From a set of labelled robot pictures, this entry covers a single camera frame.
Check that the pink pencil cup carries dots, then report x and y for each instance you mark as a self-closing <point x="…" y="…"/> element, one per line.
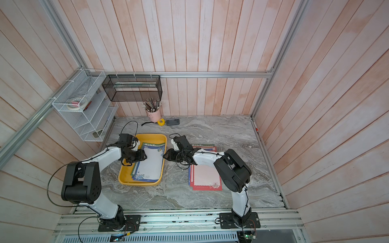
<point x="154" y="116"/>

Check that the white wire shelf rack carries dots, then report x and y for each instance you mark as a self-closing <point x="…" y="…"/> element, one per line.
<point x="93" y="123"/>

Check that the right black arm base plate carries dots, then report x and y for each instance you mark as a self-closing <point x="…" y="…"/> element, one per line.
<point x="234" y="221"/>

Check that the tape roll on shelf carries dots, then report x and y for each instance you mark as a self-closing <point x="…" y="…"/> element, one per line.
<point x="77" y="103"/>

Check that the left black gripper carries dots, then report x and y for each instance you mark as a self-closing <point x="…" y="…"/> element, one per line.
<point x="141" y="156"/>

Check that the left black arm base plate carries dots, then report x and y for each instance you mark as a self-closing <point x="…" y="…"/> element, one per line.
<point x="122" y="223"/>

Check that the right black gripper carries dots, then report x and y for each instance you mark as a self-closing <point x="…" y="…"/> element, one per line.
<point x="170" y="156"/>

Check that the pencils bundle in cup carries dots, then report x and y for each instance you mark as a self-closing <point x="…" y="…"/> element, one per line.
<point x="151" y="105"/>

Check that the black mesh wall basket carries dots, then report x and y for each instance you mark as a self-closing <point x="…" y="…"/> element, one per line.
<point x="133" y="88"/>

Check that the green bordered stationery paper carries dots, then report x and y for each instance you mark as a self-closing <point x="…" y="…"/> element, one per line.
<point x="203" y="145"/>

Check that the red bordered stationery paper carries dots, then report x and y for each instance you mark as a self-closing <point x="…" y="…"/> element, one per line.
<point x="208" y="148"/>
<point x="190" y="175"/>
<point x="206" y="178"/>

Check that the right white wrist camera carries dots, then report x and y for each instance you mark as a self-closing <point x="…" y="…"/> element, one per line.
<point x="175" y="144"/>

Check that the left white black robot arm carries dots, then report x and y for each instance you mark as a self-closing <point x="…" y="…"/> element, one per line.
<point x="82" y="181"/>

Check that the aluminium front rail frame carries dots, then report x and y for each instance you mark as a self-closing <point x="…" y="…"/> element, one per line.
<point x="185" y="226"/>

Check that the yellow tape measure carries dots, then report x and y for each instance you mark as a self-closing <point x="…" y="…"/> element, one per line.
<point x="161" y="122"/>

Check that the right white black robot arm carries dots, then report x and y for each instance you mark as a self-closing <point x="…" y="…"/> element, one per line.
<point x="233" y="171"/>

